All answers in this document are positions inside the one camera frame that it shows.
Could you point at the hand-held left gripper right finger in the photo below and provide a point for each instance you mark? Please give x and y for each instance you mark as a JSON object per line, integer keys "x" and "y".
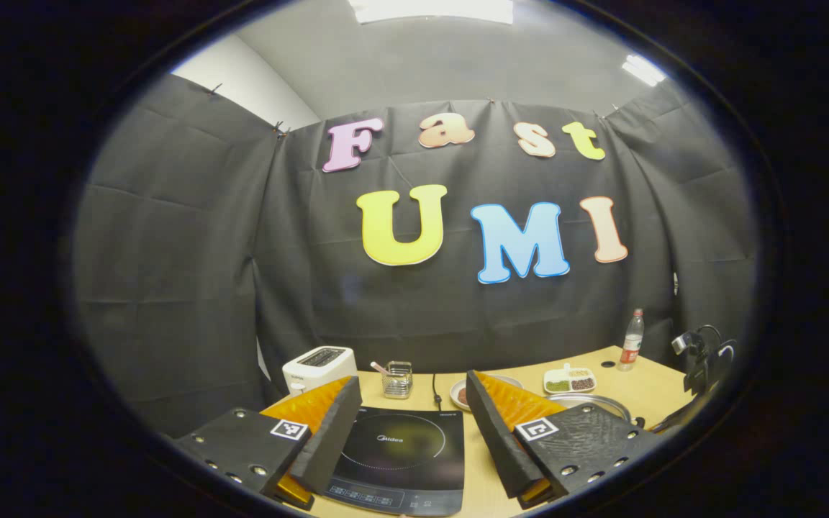
{"x": 497, "y": 446}

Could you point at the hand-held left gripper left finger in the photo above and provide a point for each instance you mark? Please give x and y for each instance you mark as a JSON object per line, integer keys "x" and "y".
{"x": 332, "y": 439}

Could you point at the black induction cooktop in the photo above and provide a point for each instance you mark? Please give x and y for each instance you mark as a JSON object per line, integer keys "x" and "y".
{"x": 400, "y": 446}

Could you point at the stainless steel pot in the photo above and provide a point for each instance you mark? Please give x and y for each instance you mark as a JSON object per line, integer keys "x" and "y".
{"x": 587, "y": 398}

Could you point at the white round plate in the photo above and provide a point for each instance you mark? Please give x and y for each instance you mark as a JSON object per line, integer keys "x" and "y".
{"x": 508, "y": 380}

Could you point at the white toaster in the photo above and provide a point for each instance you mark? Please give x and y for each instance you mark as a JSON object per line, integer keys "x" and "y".
{"x": 317, "y": 367}

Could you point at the clear plastic water bottle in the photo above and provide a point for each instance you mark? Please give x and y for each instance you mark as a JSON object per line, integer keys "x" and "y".
{"x": 631, "y": 342}

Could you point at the white divided bean dish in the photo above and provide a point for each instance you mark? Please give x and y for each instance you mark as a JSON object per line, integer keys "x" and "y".
{"x": 569, "y": 379}

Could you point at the small ceiling light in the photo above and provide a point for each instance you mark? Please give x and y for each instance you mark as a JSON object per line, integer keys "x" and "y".
{"x": 643, "y": 70}

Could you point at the ceiling light panel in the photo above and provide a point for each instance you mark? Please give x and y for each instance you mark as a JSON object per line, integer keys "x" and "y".
{"x": 432, "y": 10}

